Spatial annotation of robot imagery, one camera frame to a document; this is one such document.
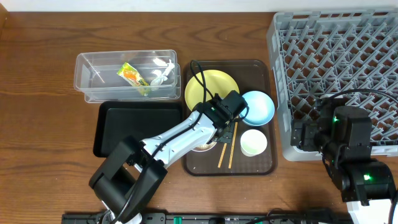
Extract brown serving tray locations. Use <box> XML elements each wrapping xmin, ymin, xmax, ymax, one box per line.
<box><xmin>182</xmin><ymin>60</ymin><xmax>277</xmax><ymax>176</ymax></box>

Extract white pink bowl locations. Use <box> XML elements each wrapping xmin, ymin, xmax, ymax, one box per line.
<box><xmin>193</xmin><ymin>141</ymin><xmax>216</xmax><ymax>152</ymax></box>

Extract yellow plate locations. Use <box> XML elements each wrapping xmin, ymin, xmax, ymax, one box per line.
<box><xmin>185</xmin><ymin>70</ymin><xmax>239</xmax><ymax>111</ymax></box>

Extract grey dishwasher rack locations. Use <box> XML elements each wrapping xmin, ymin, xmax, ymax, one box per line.
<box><xmin>267</xmin><ymin>8</ymin><xmax>397</xmax><ymax>161</ymax></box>

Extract clear plastic wrapper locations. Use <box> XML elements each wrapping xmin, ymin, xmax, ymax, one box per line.
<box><xmin>150</xmin><ymin>58</ymin><xmax>175</xmax><ymax>86</ymax></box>

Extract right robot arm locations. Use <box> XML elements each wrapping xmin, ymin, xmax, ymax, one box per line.
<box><xmin>290</xmin><ymin>106</ymin><xmax>397</xmax><ymax>223</ymax></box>

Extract light blue bowl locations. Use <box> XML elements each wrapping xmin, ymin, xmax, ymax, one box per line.
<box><xmin>239</xmin><ymin>91</ymin><xmax>275</xmax><ymax>126</ymax></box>

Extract right wooden chopstick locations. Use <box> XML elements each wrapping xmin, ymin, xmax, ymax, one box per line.
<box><xmin>228</xmin><ymin>122</ymin><xmax>238</xmax><ymax>169</ymax></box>

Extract white cup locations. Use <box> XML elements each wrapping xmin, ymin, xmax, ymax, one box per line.
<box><xmin>240</xmin><ymin>129</ymin><xmax>268</xmax><ymax>157</ymax></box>

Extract wooden chopstick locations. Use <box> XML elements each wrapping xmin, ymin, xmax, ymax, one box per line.
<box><xmin>218</xmin><ymin>151</ymin><xmax>225</xmax><ymax>168</ymax></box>
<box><xmin>228</xmin><ymin>122</ymin><xmax>238</xmax><ymax>169</ymax></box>

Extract left wooden chopstick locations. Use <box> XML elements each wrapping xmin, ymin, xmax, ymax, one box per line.
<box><xmin>218</xmin><ymin>151</ymin><xmax>225</xmax><ymax>168</ymax></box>

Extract clear plastic bin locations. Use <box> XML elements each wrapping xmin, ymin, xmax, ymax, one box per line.
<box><xmin>74</xmin><ymin>50</ymin><xmax>181</xmax><ymax>103</ymax></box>

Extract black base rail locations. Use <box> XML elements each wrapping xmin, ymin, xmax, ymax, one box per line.
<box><xmin>61</xmin><ymin>208</ymin><xmax>355</xmax><ymax>224</ymax></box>

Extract green orange snack wrapper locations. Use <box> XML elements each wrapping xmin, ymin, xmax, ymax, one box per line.
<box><xmin>117</xmin><ymin>62</ymin><xmax>150</xmax><ymax>96</ymax></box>

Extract black tray bin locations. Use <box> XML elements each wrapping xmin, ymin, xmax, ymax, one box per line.
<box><xmin>93</xmin><ymin>101</ymin><xmax>183</xmax><ymax>157</ymax></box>

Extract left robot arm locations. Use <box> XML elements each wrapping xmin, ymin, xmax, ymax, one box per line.
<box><xmin>89</xmin><ymin>90</ymin><xmax>249</xmax><ymax>223</ymax></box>

